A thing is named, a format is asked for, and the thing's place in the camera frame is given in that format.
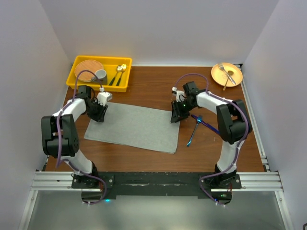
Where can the grey cloth napkin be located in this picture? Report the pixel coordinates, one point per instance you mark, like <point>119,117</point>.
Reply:
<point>136,126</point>

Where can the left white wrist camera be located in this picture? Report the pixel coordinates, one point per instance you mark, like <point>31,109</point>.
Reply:
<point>103,96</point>

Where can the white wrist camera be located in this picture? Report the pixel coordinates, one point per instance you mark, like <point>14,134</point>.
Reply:
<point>180,95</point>
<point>103,96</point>

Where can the yellow plastic bin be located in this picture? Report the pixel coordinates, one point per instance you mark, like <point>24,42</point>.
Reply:
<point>110,65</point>

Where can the gold spoon black handle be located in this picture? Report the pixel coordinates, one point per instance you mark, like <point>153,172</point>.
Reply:
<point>118,70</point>

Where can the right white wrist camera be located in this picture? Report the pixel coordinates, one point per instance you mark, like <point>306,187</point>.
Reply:
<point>180,95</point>

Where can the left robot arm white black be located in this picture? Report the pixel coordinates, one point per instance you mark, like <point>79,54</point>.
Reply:
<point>60,138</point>

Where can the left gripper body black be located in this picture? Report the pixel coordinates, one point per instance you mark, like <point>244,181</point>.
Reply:
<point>96,110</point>

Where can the grey ceramic mug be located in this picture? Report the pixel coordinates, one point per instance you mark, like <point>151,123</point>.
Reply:
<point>102,76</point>

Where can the silver fork on plate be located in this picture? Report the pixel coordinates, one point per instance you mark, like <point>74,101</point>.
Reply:
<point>221,67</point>

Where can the blue metallic fork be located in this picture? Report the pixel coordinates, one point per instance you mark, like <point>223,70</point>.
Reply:
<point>194,131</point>

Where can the tan round plate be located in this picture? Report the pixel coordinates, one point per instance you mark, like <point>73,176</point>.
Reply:
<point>220,77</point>

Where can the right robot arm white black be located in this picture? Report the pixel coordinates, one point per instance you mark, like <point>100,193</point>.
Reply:
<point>232,119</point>

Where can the round wooden plate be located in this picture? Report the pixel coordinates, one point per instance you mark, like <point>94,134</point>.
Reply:
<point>91,65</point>

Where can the silver knife on plate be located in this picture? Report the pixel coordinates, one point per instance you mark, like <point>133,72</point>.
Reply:
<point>230,73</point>

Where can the blue metallic knife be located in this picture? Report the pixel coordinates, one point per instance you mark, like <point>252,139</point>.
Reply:
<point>205,124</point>

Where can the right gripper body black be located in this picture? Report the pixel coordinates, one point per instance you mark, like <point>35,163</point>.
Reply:
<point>182,108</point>

